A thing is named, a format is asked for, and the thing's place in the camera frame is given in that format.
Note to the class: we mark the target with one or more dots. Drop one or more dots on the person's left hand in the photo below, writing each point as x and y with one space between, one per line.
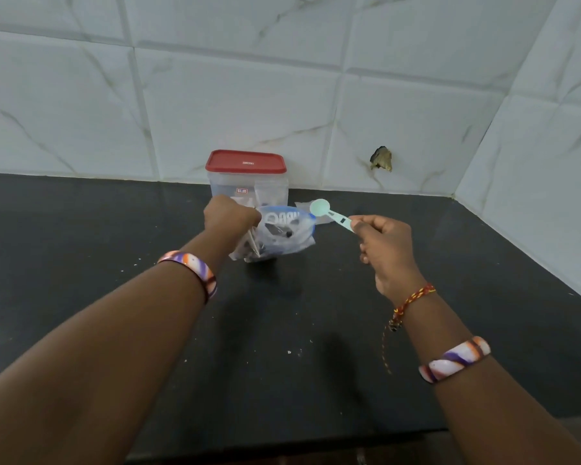
230 220

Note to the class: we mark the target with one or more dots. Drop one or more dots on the person's right hand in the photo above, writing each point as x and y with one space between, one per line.
392 256

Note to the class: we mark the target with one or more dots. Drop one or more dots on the red-lidded clear plastic container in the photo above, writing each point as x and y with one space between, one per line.
220 186

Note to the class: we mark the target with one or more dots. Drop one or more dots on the large clear blue-zip bag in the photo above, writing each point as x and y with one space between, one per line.
295 237

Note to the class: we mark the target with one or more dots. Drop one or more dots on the mint green measuring spoon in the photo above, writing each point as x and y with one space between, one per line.
319 208

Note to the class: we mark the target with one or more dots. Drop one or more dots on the person's right forearm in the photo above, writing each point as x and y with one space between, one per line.
494 416

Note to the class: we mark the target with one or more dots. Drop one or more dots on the person's left forearm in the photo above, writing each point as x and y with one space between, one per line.
92 372

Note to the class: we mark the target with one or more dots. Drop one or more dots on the orange purple white bangle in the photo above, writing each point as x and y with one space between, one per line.
452 360
196 268

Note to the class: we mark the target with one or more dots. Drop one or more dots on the dark cabinet front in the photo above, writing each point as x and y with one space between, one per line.
271 455

